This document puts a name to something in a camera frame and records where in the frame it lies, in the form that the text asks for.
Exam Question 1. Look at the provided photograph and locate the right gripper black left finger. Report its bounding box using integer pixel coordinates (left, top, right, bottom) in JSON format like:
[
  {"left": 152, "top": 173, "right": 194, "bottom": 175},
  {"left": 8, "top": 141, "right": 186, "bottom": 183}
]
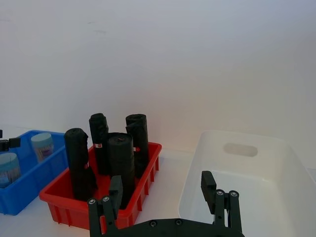
[{"left": 87, "top": 175, "right": 123, "bottom": 237}]

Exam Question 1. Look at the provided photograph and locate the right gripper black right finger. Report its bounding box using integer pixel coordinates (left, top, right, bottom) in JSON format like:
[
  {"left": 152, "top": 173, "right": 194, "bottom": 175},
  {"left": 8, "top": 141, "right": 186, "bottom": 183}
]
[{"left": 200, "top": 170, "right": 244, "bottom": 234}]

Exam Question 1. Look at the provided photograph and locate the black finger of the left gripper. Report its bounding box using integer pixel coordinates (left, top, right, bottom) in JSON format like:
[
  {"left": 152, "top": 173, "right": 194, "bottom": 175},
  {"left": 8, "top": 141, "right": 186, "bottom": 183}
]
[{"left": 0, "top": 137, "right": 21, "bottom": 152}]

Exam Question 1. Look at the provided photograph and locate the pale blue round jar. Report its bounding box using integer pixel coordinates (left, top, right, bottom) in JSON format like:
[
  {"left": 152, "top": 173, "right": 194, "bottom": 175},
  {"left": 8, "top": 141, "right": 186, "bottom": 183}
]
[
  {"left": 0, "top": 152, "right": 22, "bottom": 189},
  {"left": 30, "top": 133, "right": 55, "bottom": 162}
]

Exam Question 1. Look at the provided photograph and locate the black garbage bag roll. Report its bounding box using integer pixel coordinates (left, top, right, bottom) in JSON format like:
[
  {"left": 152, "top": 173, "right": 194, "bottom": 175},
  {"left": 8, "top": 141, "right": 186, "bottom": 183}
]
[
  {"left": 107, "top": 132, "right": 136, "bottom": 211},
  {"left": 64, "top": 127, "right": 98, "bottom": 202},
  {"left": 125, "top": 114, "right": 150, "bottom": 179},
  {"left": 88, "top": 113, "right": 111, "bottom": 176}
]

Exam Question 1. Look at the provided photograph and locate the blue plastic bin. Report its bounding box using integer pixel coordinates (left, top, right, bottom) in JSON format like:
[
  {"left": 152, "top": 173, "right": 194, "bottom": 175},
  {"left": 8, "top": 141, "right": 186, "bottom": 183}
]
[{"left": 0, "top": 130, "right": 69, "bottom": 216}]

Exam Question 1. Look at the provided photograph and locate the red plastic bin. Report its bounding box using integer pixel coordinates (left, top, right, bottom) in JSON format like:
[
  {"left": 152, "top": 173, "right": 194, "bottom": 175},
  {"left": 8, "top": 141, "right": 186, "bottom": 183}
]
[{"left": 39, "top": 142, "right": 163, "bottom": 230}]

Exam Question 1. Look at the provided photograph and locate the white plastic bin with handle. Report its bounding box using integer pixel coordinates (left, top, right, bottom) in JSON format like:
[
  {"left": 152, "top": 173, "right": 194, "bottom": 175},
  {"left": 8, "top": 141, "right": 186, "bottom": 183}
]
[{"left": 178, "top": 130, "right": 316, "bottom": 237}]

